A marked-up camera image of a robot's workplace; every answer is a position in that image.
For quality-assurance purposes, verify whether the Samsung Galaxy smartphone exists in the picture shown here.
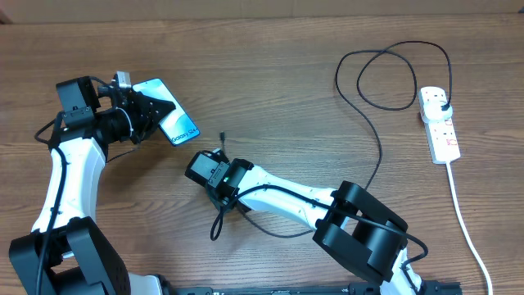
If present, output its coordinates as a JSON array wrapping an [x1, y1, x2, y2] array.
[[133, 78, 200, 146]]

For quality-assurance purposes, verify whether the black USB charging cable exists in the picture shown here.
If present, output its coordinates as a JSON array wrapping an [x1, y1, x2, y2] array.
[[219, 40, 453, 239]]

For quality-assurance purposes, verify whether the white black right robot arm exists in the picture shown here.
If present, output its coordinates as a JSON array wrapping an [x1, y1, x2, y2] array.
[[185, 149, 423, 294]]

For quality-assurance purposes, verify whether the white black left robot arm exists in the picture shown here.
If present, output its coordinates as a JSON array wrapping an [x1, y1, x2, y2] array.
[[8, 72, 177, 294]]

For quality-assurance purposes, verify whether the white charger plug adapter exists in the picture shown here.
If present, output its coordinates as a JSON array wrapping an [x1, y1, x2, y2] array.
[[421, 101, 453, 124]]

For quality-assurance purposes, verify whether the white power strip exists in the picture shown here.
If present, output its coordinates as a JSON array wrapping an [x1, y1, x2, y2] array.
[[418, 86, 461, 165]]

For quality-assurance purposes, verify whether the white power strip cord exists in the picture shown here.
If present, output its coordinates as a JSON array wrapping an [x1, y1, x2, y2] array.
[[445, 161, 495, 295]]

